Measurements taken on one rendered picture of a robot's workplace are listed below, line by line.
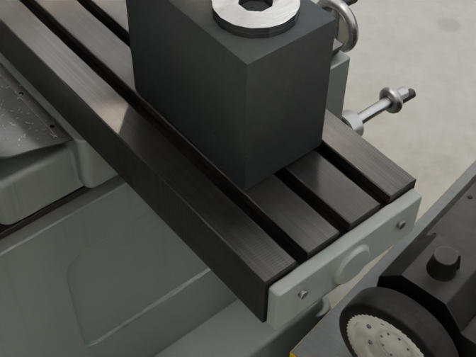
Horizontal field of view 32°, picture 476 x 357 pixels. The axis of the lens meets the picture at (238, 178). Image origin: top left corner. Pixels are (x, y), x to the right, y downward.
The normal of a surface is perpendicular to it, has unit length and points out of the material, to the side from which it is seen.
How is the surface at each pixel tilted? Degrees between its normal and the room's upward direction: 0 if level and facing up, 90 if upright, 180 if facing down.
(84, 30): 0
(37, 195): 90
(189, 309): 90
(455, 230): 0
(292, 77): 90
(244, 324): 0
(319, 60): 90
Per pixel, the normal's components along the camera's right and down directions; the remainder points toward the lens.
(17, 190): 0.63, 0.58
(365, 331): -0.66, 0.55
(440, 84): 0.01, -0.67
